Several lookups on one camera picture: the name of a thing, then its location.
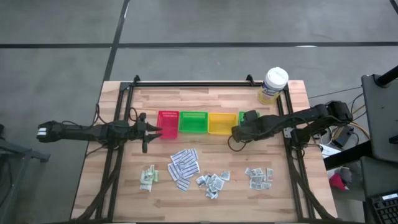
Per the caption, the black keyboard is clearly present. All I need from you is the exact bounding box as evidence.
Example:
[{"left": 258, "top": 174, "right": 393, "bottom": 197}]
[{"left": 371, "top": 192, "right": 398, "bottom": 224}]

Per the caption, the black power brick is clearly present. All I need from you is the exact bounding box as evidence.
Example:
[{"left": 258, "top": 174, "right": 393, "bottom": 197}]
[{"left": 330, "top": 125, "right": 349, "bottom": 149}]

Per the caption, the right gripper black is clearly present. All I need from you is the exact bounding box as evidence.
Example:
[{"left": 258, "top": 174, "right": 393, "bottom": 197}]
[{"left": 231, "top": 109, "right": 271, "bottom": 143}]

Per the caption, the white paper sheet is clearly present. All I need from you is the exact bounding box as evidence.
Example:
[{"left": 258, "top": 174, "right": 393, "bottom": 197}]
[{"left": 319, "top": 142, "right": 343, "bottom": 159}]

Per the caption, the blue striped bandage wrapper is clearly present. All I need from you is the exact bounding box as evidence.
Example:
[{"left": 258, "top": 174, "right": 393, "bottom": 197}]
[
  {"left": 180, "top": 161, "right": 200, "bottom": 179},
  {"left": 170, "top": 151, "right": 189, "bottom": 166},
  {"left": 167, "top": 163, "right": 182, "bottom": 182},
  {"left": 183, "top": 148, "right": 199, "bottom": 162},
  {"left": 175, "top": 177, "right": 191, "bottom": 192}
]

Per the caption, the grey cloth object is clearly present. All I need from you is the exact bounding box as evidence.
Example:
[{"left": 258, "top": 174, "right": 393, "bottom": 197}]
[{"left": 340, "top": 167, "right": 354, "bottom": 184}]

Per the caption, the red plastic basket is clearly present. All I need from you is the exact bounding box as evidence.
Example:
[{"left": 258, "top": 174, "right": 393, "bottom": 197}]
[{"left": 155, "top": 110, "right": 180, "bottom": 140}]

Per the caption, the black slanted bar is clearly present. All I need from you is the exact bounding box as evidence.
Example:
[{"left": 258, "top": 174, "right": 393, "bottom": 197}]
[{"left": 323, "top": 144, "right": 374, "bottom": 171}]

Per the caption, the yellow plastic basket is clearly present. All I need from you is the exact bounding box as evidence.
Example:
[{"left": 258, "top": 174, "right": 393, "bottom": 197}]
[{"left": 207, "top": 112, "right": 239, "bottom": 136}]

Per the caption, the Lysol wipes canister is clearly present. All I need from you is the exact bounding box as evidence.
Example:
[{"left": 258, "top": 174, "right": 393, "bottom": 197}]
[{"left": 257, "top": 67, "right": 289, "bottom": 106}]

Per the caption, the green plastic basket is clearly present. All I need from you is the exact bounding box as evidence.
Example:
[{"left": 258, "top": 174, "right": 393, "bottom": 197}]
[
  {"left": 178, "top": 111, "right": 209, "bottom": 134},
  {"left": 238, "top": 111, "right": 261, "bottom": 127}
]

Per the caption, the red cloth object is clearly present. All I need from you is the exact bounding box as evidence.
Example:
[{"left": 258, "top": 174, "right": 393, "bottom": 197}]
[{"left": 328, "top": 172, "right": 346, "bottom": 191}]

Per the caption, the dark desk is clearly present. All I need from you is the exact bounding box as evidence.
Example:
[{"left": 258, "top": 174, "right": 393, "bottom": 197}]
[{"left": 359, "top": 155, "right": 398, "bottom": 224}]

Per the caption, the black pole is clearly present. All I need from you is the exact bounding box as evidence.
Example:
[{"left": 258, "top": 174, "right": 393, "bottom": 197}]
[{"left": 374, "top": 64, "right": 398, "bottom": 88}]

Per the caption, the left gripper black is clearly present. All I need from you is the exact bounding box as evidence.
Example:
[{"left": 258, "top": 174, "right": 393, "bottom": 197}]
[{"left": 136, "top": 112, "right": 163, "bottom": 154}]

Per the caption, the grey metal stand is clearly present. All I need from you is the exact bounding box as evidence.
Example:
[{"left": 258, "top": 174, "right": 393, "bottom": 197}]
[{"left": 0, "top": 123, "right": 50, "bottom": 224}]

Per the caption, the thin black floor cable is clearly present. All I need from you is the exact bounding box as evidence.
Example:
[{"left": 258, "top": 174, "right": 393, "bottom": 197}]
[{"left": 307, "top": 86, "right": 364, "bottom": 100}]

